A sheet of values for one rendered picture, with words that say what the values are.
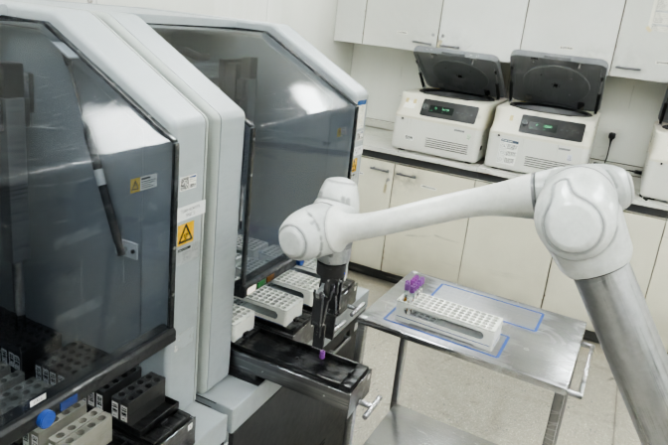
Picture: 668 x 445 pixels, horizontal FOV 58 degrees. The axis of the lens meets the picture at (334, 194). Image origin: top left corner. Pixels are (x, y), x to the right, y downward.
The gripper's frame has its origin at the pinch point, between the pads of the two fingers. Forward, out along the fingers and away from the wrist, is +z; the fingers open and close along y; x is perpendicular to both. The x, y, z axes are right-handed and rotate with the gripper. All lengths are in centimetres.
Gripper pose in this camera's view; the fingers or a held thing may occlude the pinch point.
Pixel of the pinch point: (324, 332)
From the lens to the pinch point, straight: 161.8
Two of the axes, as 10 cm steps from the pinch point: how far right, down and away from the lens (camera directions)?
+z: -1.0, 9.5, 2.8
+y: -4.4, 2.1, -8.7
